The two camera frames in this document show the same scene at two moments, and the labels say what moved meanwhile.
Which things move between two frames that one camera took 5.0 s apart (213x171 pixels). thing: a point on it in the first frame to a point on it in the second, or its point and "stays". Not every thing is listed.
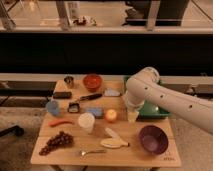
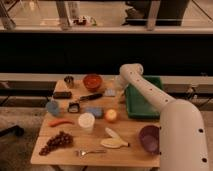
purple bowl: (153, 139) stays
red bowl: (92, 82) stays
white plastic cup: (86, 121) stays
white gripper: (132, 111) to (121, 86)
